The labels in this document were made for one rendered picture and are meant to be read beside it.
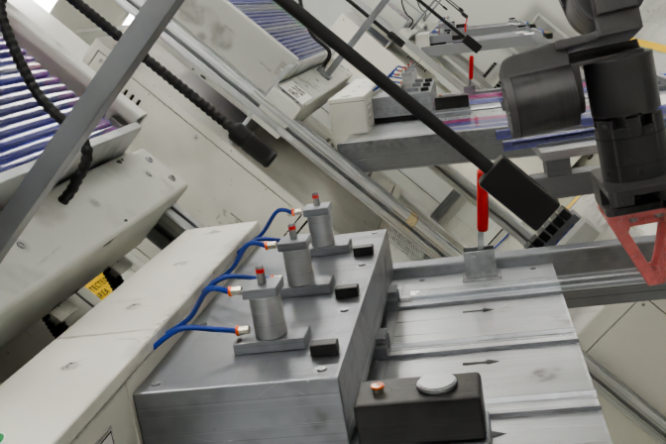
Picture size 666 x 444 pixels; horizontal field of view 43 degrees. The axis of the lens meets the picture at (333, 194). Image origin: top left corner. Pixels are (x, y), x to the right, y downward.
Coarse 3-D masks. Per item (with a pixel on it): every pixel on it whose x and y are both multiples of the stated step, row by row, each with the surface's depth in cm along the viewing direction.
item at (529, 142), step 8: (664, 120) 94; (592, 128) 95; (536, 136) 97; (544, 136) 96; (552, 136) 96; (560, 136) 96; (568, 136) 96; (576, 136) 96; (584, 136) 95; (504, 144) 97; (512, 144) 96; (520, 144) 96; (528, 144) 96; (536, 144) 96
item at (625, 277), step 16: (608, 272) 75; (624, 272) 75; (432, 288) 79; (448, 288) 78; (464, 288) 77; (480, 288) 77; (496, 288) 76; (512, 288) 76; (528, 288) 76; (544, 288) 76; (560, 288) 76; (576, 288) 75; (416, 304) 78
